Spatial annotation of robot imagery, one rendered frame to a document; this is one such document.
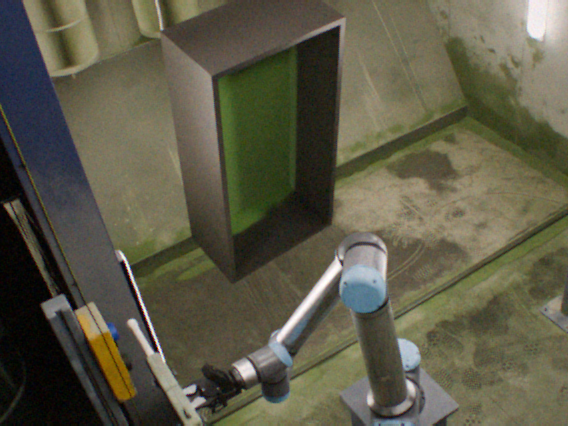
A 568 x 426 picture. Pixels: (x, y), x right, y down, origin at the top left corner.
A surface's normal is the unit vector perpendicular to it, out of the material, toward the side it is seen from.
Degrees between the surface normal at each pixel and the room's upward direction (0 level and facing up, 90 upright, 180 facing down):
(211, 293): 0
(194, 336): 0
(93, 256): 90
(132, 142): 57
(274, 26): 12
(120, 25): 90
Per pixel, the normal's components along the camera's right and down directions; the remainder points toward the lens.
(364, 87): 0.37, 0.00
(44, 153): 0.51, 0.50
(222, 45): 0.00, -0.65
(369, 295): -0.18, 0.54
